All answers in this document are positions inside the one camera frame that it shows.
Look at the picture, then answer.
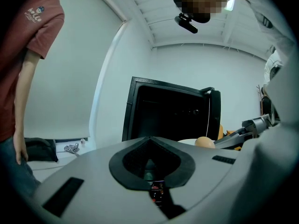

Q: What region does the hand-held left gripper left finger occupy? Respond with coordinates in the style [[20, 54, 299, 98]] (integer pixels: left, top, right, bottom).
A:
[[32, 136, 169, 224]]

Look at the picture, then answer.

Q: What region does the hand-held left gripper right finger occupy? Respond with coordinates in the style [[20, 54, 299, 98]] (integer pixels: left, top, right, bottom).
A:
[[149, 136, 241, 224]]

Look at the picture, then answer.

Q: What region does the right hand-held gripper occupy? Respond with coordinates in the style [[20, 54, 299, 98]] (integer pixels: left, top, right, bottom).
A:
[[214, 114, 274, 150]]

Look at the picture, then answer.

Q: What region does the brown egg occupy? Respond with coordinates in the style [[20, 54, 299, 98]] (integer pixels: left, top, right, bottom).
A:
[[195, 136, 216, 149]]

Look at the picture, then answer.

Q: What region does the large white plate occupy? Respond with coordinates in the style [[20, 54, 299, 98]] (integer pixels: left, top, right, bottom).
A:
[[177, 138, 199, 147]]

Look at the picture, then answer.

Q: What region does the black mini fridge cabinet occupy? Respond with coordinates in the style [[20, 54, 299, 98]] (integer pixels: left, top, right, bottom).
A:
[[121, 76, 221, 142]]

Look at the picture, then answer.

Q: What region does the wooden coat rack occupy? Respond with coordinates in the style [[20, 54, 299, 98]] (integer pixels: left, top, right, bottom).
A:
[[256, 84, 266, 116]]

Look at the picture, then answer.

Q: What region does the person's white shirt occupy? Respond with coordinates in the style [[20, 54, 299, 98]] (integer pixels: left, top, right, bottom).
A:
[[230, 0, 299, 224]]

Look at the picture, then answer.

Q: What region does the black bag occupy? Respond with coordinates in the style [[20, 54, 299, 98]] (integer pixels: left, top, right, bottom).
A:
[[24, 137, 59, 162]]

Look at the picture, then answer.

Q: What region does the white roller blind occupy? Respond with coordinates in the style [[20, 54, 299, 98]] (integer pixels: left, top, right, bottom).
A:
[[23, 0, 128, 140]]

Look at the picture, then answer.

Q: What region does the person's head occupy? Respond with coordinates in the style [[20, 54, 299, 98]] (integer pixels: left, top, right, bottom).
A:
[[173, 0, 228, 24]]

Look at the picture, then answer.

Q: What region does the black head camera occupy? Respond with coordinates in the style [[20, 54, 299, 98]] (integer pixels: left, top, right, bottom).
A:
[[174, 13, 199, 34]]

